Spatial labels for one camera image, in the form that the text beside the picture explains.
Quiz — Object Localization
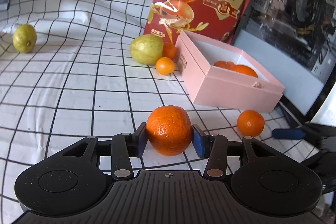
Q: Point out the black computer case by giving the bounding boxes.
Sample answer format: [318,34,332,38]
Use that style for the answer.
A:
[234,0,335,126]

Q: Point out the orange mandarin behind guava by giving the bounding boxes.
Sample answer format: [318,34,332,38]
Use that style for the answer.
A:
[162,43,177,60]

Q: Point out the small mandarin in box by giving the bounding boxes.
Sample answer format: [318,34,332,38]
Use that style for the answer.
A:
[214,60,235,70]

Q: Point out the small orange mandarin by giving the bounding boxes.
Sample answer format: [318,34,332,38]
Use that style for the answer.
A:
[236,110,265,137]

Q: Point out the large orange mandarin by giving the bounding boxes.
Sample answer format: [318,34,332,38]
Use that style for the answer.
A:
[146,105,193,156]

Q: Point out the small orange kumquat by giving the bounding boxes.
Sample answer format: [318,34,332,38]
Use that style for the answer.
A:
[155,57,175,76]

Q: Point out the large yellow-green guava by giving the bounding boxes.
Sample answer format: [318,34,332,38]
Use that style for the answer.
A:
[129,34,163,65]

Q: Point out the pink cardboard box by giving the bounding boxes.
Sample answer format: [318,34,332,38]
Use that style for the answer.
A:
[175,31,285,113]

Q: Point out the small yellow-green guava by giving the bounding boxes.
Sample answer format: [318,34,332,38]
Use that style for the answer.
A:
[13,24,37,53]

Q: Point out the orange in pink box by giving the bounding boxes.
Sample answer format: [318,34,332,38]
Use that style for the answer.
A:
[230,65,258,78]

